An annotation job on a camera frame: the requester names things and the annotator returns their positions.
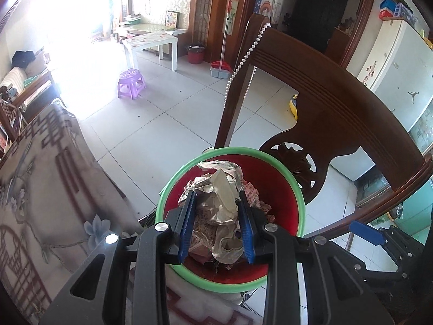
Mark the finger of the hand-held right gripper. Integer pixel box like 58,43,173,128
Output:
353,261,418,283
350,222,420,256

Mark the crumpled red printed paper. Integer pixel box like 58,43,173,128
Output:
242,181,271,217

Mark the white patterned seat cushion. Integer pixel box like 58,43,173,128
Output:
166,271,268,325

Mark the white bead string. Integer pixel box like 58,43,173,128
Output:
223,23,271,107

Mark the wooden chair with bead string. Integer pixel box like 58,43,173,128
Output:
215,14,433,254

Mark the wooden frame sofa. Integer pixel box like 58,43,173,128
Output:
0,49,60,116

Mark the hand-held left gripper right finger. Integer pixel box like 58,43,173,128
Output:
238,190,386,325

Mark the white refrigerator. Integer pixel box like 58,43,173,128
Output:
330,18,433,181

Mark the yellow plastic toy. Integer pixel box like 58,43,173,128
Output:
287,93,300,122

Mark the red mop with bucket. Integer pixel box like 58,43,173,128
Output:
221,0,234,63

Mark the purple plastic stool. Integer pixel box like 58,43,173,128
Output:
117,69,147,100

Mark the green rimmed red trash bin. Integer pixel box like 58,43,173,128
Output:
156,146,307,293

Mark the small red waste bin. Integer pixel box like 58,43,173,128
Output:
185,43,206,65

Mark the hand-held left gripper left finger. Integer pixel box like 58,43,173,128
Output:
37,191,197,325

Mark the wooden chair with round carving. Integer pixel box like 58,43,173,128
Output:
0,100,24,153

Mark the grey printed paper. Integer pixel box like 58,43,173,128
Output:
184,161,246,265

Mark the small white table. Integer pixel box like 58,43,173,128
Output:
122,31,178,72

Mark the grey red dustpan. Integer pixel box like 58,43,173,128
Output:
210,60,233,79

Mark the blue plastic storage box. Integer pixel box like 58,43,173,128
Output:
379,0,427,28

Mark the light green cabinet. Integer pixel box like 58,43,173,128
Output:
369,179,433,244

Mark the black clothes pile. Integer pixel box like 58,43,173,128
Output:
12,51,36,69

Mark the low television cabinet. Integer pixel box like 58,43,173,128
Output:
115,20,190,41

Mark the floral hanging scroll picture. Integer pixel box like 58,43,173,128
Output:
226,0,239,36

